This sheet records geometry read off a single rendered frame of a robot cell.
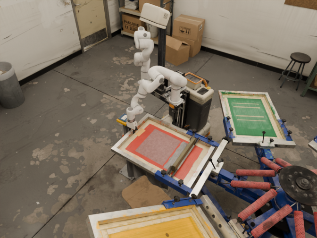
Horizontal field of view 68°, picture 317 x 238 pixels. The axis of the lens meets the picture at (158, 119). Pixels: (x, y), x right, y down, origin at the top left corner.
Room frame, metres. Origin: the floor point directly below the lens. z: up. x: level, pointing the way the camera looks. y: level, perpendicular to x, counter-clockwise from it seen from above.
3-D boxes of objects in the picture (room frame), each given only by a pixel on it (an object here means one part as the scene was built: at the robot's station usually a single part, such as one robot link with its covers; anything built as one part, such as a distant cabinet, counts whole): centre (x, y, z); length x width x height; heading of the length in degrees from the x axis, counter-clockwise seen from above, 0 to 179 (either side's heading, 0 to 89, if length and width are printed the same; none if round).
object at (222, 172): (1.11, -0.54, 1.02); 0.17 x 0.06 x 0.05; 58
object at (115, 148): (1.40, -0.06, 0.97); 0.79 x 0.58 x 0.04; 58
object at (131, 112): (1.61, 0.22, 1.22); 0.15 x 0.10 x 0.11; 127
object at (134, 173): (1.25, 0.09, 0.74); 0.46 x 0.04 x 0.42; 58
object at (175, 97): (1.92, -0.17, 1.21); 0.16 x 0.13 x 0.15; 137
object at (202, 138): (1.51, -0.41, 0.98); 0.30 x 0.05 x 0.07; 58
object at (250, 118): (1.75, -0.99, 1.05); 1.08 x 0.61 x 0.23; 178
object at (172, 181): (1.04, -0.12, 0.98); 0.30 x 0.05 x 0.07; 58
